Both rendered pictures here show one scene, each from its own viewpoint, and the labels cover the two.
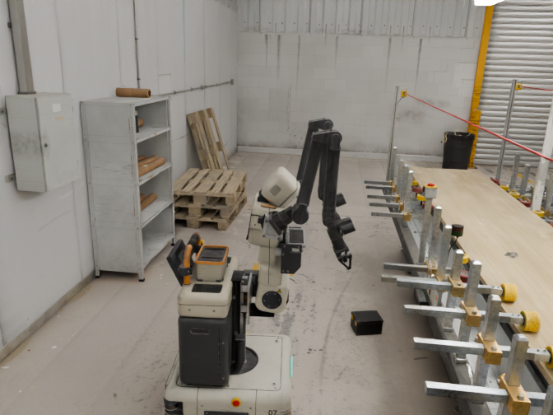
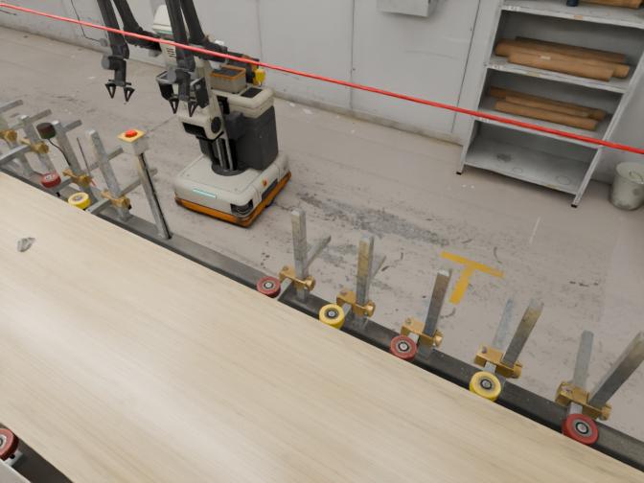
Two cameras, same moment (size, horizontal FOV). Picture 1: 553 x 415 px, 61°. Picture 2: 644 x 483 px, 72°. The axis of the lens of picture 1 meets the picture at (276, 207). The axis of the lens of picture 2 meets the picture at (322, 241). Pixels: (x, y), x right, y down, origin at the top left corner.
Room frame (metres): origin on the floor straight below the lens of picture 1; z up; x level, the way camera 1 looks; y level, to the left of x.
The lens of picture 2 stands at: (4.03, -1.99, 2.06)
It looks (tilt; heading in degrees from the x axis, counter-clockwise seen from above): 43 degrees down; 114
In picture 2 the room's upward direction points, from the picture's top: 1 degrees counter-clockwise
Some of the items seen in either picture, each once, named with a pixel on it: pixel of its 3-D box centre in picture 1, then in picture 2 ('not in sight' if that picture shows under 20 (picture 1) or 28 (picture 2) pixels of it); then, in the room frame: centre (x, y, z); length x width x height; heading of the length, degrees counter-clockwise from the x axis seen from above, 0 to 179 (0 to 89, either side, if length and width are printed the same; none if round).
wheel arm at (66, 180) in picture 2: (424, 282); (90, 167); (2.23, -0.77, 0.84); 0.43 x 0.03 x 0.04; 84
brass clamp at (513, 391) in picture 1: (513, 393); not in sight; (1.24, -0.75, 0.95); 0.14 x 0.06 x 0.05; 174
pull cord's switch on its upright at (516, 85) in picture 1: (507, 137); not in sight; (4.68, -2.25, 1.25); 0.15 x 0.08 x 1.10; 174
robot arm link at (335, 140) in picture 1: (331, 179); (107, 11); (2.09, -0.24, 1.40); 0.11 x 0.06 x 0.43; 179
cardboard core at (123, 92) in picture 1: (133, 92); not in sight; (4.38, 1.32, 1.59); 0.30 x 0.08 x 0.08; 84
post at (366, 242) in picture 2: (402, 193); (362, 287); (3.75, -1.03, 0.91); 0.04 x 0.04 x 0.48; 84
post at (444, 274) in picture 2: (398, 186); (432, 319); (4.00, -1.06, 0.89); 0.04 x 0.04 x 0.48; 84
